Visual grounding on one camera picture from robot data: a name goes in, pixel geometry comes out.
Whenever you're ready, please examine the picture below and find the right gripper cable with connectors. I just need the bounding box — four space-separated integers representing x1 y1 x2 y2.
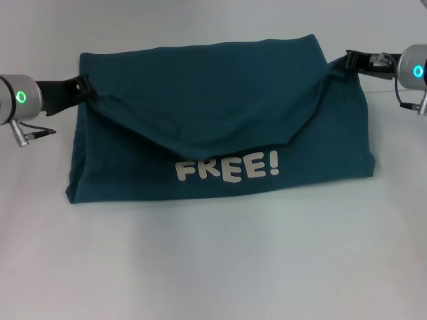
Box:
392 77 427 116

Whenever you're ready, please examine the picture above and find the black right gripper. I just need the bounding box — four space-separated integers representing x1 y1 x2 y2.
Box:
344 49 403 81

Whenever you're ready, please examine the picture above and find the teal blue t-shirt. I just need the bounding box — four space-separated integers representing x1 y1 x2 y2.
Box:
65 33 377 205

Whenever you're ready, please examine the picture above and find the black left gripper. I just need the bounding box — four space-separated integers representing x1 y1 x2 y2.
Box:
35 74 101 115

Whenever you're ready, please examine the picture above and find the dark red left gripper cable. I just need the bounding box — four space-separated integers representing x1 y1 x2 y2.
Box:
9 119 57 148

